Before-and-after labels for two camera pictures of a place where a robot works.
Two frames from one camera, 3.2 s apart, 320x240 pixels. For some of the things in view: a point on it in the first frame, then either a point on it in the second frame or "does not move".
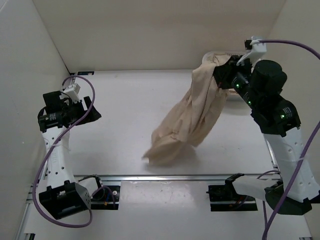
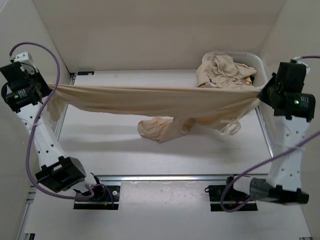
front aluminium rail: [195, 178] does not move
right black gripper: [221, 73] → [262, 95]
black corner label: [85, 73] does not move
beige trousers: [174, 141] → [212, 109]
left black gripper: [79, 105] → [45, 86]
